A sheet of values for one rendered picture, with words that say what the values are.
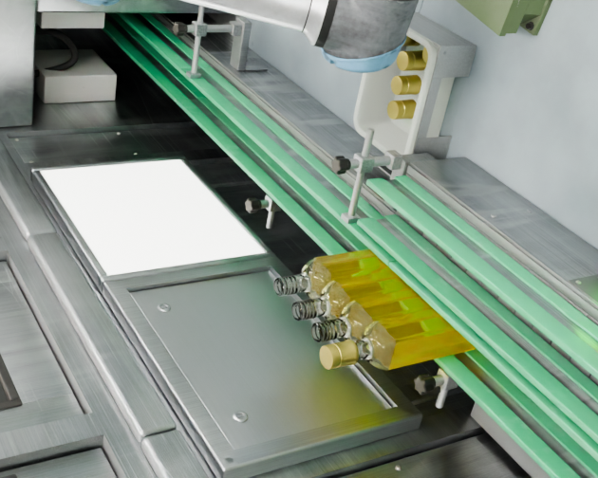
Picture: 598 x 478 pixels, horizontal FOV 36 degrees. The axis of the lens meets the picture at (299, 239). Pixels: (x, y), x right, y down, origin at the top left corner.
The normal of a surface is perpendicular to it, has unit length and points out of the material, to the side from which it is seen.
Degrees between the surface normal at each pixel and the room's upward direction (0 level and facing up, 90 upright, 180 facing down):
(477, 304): 90
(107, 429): 90
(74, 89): 90
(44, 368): 90
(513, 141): 0
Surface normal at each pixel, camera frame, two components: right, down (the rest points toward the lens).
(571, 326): 0.17, -0.86
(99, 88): 0.49, 0.51
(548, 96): -0.85, 0.12
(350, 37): -0.08, 0.70
